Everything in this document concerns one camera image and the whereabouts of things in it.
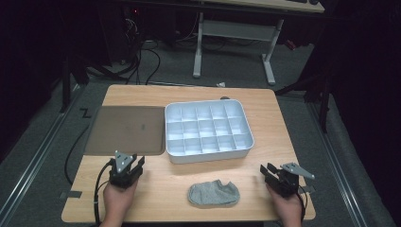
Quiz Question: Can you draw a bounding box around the black stand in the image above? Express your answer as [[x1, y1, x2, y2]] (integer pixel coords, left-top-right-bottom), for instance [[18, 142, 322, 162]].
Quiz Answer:
[[59, 55, 91, 114], [274, 70, 332, 134]]

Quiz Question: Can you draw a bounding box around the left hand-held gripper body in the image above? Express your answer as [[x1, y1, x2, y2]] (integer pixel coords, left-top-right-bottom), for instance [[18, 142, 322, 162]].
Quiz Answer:
[[108, 149, 144, 190]]

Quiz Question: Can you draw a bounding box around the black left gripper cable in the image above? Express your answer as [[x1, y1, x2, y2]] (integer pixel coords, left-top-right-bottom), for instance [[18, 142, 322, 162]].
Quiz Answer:
[[93, 158, 115, 227]]

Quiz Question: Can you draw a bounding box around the person's right hand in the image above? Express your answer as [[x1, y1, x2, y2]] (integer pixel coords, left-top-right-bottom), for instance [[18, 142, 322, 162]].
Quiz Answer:
[[266, 183, 305, 227]]

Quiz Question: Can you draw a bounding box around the black computer tower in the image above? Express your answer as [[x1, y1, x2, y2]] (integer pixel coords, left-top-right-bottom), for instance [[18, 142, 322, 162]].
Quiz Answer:
[[121, 5, 145, 65]]

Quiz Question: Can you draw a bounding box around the person's left hand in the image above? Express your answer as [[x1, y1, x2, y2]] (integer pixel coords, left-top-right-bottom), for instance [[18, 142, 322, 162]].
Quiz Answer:
[[102, 179, 140, 227]]

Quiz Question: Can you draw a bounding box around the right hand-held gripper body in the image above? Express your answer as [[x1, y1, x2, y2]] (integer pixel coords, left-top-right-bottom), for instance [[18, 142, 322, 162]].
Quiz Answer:
[[264, 162, 316, 199]]

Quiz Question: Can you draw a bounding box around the grey ankle sock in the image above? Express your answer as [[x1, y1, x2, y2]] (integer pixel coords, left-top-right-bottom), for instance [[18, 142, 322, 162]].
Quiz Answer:
[[187, 179, 241, 208]]

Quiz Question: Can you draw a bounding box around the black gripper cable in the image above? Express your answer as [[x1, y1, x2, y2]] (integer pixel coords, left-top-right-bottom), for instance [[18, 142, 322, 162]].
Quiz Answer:
[[296, 184, 309, 222], [93, 158, 115, 227]]

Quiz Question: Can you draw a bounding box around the white-legged wooden desk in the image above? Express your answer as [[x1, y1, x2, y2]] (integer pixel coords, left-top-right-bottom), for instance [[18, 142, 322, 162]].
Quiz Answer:
[[191, 0, 326, 86]]

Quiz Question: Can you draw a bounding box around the black cable on floor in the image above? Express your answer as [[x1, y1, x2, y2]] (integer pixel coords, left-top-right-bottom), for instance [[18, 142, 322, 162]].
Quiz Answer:
[[63, 125, 91, 186]]

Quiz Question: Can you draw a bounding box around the bundle of black floor cables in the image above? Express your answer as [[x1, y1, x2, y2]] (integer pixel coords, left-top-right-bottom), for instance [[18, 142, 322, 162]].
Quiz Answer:
[[86, 39, 163, 86]]

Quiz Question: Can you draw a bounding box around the white divided storage box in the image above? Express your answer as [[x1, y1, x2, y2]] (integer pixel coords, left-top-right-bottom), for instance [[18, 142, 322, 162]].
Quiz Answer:
[[164, 98, 255, 165]]

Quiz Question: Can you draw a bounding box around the metal floor rail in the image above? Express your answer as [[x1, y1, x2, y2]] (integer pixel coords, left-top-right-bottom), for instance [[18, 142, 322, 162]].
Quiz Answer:
[[0, 84, 83, 225], [305, 101, 369, 227]]

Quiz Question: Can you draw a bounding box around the brown flat tray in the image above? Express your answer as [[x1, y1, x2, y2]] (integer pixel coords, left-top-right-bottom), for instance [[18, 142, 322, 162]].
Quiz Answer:
[[83, 105, 167, 157]]

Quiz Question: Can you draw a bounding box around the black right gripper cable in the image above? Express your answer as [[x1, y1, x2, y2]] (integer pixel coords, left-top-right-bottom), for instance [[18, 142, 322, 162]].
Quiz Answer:
[[296, 184, 309, 222]]

